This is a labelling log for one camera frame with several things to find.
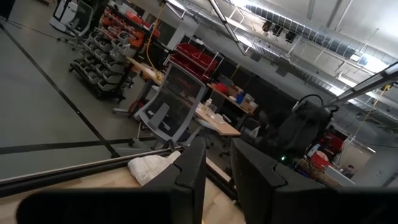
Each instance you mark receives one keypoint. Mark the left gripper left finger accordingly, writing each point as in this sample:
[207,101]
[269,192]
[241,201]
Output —
[189,174]

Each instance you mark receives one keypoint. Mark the white frame office chair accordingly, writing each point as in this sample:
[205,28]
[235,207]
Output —
[74,18]

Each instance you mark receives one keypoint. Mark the black rack with grey bins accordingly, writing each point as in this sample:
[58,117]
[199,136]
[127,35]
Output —
[99,71]

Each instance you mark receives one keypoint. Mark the long wooden workbench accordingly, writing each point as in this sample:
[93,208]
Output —
[217,124]

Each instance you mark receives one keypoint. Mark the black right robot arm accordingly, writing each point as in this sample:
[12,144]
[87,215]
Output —
[298,130]

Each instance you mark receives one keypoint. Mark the wooden desk with boxes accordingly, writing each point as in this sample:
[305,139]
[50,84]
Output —
[236,99]

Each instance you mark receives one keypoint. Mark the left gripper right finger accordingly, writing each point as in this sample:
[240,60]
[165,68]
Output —
[255,180]

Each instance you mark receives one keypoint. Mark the grey mesh office chair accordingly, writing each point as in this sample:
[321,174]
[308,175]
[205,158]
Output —
[174,102]

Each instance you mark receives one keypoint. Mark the shelf with orange bins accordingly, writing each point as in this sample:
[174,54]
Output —
[133,28]

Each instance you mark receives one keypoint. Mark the white checked cloth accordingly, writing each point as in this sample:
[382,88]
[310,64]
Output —
[149,168]

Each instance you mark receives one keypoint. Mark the aluminium overhead frame bar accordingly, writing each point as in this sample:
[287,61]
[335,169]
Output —
[228,29]
[363,85]

